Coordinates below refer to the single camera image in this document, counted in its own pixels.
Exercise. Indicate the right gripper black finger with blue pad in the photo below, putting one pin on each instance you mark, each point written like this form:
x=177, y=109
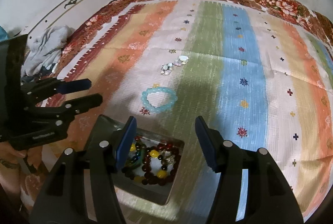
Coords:
x=252, y=188
x=52, y=86
x=62, y=196

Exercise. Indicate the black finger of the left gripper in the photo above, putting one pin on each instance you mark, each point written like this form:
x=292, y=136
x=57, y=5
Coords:
x=78, y=105

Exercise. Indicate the grey metal jewelry box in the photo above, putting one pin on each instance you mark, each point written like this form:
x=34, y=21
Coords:
x=140, y=162

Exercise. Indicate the person's left hand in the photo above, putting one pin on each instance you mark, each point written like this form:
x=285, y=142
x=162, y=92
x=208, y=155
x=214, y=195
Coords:
x=31, y=157

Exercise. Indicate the grey crumpled cloth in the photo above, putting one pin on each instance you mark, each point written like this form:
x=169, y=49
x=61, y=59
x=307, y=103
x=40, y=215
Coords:
x=45, y=50

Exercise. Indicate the white headboard panel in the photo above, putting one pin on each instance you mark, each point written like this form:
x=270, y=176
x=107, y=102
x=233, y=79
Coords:
x=71, y=13

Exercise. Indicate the striped colourful bed cover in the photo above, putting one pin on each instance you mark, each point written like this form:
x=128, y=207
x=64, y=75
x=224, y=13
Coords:
x=195, y=183

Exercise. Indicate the red floral bedsheet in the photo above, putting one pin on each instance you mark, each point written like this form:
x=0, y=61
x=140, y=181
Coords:
x=257, y=70

